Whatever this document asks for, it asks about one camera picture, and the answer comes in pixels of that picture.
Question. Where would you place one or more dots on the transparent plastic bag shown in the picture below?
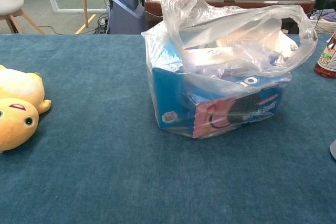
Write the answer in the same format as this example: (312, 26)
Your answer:
(236, 22)

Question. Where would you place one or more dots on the blue Oreo cookie box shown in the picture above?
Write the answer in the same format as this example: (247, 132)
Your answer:
(170, 95)

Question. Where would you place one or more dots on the blue velvet tablecloth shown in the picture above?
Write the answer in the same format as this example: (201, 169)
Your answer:
(92, 142)

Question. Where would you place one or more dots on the grey blue background robot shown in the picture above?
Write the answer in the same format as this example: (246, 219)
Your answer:
(123, 11)

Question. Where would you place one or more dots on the brown mahjong table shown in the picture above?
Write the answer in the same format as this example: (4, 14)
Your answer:
(283, 1)

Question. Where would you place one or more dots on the yellow plush toy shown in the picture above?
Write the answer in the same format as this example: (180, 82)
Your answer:
(18, 121)

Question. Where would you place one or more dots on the red sauce bottle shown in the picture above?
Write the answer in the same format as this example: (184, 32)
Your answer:
(326, 58)

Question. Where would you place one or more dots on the white plastic basket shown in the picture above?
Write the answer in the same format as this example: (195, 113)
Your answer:
(324, 27)

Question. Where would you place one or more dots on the grey stand base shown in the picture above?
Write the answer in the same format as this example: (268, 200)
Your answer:
(333, 150)

